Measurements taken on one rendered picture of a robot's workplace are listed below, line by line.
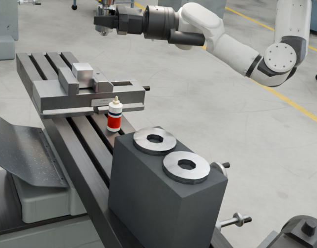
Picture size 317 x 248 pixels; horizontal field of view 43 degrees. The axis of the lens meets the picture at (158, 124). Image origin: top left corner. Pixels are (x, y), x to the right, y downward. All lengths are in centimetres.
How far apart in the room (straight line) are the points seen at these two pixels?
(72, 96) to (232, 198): 154
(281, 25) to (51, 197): 76
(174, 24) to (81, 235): 67
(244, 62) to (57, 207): 64
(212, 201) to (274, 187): 202
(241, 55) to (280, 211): 166
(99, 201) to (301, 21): 68
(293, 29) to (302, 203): 178
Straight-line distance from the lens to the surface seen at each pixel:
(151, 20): 107
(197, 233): 81
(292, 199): 274
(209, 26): 107
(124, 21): 104
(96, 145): 114
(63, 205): 117
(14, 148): 118
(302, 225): 154
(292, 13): 112
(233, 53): 107
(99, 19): 106
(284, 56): 104
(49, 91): 128
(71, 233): 124
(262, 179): 282
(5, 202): 127
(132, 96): 133
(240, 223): 163
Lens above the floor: 153
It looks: 29 degrees down
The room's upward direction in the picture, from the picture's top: 9 degrees clockwise
